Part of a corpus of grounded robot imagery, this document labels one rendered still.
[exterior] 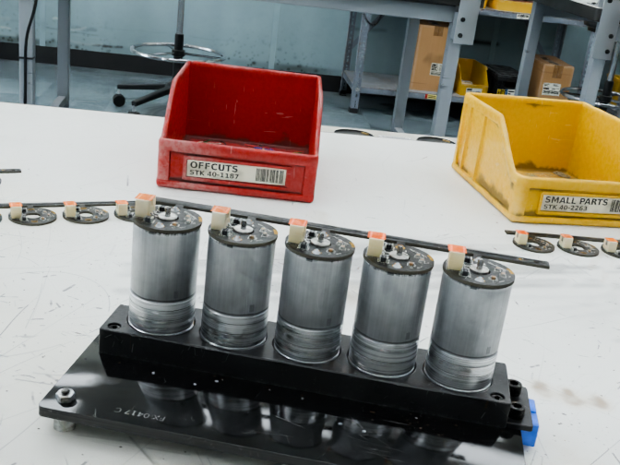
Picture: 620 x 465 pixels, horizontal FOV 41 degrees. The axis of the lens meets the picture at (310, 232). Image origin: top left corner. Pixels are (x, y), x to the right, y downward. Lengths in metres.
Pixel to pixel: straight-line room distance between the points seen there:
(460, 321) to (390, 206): 0.26
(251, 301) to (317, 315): 0.02
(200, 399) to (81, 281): 0.12
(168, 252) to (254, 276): 0.03
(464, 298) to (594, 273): 0.22
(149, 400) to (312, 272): 0.07
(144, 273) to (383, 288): 0.08
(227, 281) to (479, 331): 0.09
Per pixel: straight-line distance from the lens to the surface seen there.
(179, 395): 0.30
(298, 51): 4.70
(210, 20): 4.66
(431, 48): 4.37
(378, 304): 0.29
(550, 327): 0.42
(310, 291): 0.29
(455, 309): 0.29
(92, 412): 0.29
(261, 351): 0.31
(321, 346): 0.30
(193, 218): 0.31
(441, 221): 0.53
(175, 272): 0.30
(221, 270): 0.30
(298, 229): 0.29
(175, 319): 0.31
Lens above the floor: 0.92
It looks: 21 degrees down
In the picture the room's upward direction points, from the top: 7 degrees clockwise
